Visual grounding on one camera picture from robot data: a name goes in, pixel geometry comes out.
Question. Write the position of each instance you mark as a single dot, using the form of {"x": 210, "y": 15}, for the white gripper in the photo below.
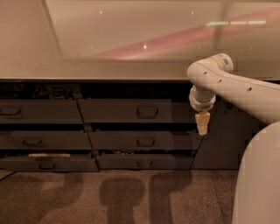
{"x": 202, "y": 104}

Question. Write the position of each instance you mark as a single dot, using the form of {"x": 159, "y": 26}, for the dark drawer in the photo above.
{"x": 145, "y": 140}
{"x": 144, "y": 162}
{"x": 39, "y": 112}
{"x": 44, "y": 140}
{"x": 136, "y": 111}
{"x": 72, "y": 163}

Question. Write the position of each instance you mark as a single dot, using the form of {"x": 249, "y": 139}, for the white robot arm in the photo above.
{"x": 257, "y": 192}

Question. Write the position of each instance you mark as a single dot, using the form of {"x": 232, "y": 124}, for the dark clutter in drawer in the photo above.
{"x": 35, "y": 91}

